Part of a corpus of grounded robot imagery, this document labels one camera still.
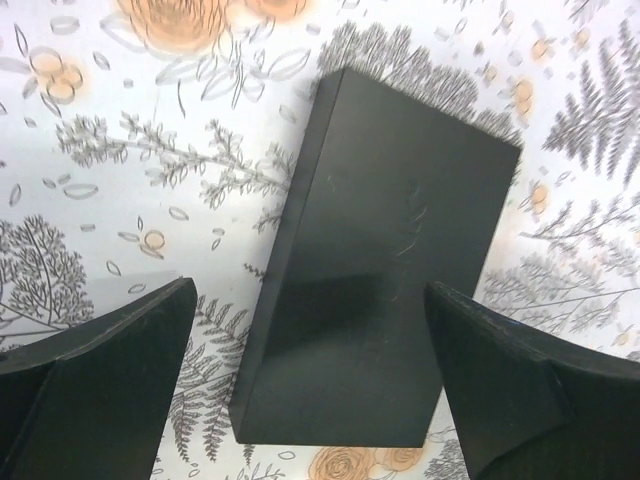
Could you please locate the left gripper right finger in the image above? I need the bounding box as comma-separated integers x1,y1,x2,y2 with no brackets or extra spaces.
424,283,639,479

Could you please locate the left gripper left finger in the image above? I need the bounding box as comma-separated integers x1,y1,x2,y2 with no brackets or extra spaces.
1,277,196,480

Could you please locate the black network switch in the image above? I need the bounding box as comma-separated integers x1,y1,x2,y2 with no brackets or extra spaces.
229,68,521,447

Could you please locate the floral table mat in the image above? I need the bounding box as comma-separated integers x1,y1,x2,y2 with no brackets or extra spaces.
1,1,639,479

